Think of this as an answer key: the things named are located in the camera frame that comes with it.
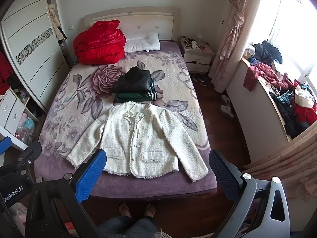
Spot floral plush blanket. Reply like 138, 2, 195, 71
40, 51, 211, 160
33, 40, 218, 202

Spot white nightstand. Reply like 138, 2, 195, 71
180, 41, 215, 74

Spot white window bench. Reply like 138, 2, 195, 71
226, 58, 317, 159

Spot pile of mixed clothes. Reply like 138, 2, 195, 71
244, 40, 317, 140

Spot pink and blue bags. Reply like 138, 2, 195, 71
15, 113, 39, 145

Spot white pillow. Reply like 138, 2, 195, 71
124, 32, 160, 52

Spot pink tied curtain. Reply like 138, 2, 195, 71
208, 0, 265, 95

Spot white sliding door wardrobe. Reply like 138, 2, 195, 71
0, 0, 72, 116

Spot white bed headboard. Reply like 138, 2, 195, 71
85, 7, 180, 42

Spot white drawer cabinet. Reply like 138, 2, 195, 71
0, 89, 29, 150

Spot red knitted garment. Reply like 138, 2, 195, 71
243, 63, 284, 91

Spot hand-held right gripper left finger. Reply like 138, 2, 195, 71
25, 149, 107, 238

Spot hanging cream cloth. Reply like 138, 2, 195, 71
48, 3, 65, 41

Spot person's right leg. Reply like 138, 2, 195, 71
130, 203, 159, 238

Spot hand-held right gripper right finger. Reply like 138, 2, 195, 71
209, 149, 291, 238

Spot person's left leg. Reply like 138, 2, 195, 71
95, 203, 134, 238

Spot hanging red clothes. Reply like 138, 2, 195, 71
0, 52, 11, 95

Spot window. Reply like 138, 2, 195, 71
248, 0, 317, 100

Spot pink patterned curtain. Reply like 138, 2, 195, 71
244, 119, 317, 192

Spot white tweed jacket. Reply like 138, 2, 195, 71
67, 102, 209, 182

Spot red duvet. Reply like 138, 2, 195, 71
73, 20, 127, 65

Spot white slippers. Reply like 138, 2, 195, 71
219, 94, 235, 119

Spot dark shoes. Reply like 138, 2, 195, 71
192, 74, 210, 86

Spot person's leg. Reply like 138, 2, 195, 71
130, 203, 159, 238
95, 203, 134, 238

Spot folded black jacket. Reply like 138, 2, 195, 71
114, 67, 155, 94

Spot folded green striped garment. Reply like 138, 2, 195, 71
114, 78, 158, 103

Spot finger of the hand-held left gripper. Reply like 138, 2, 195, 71
13, 141, 42, 177
0, 137, 12, 155

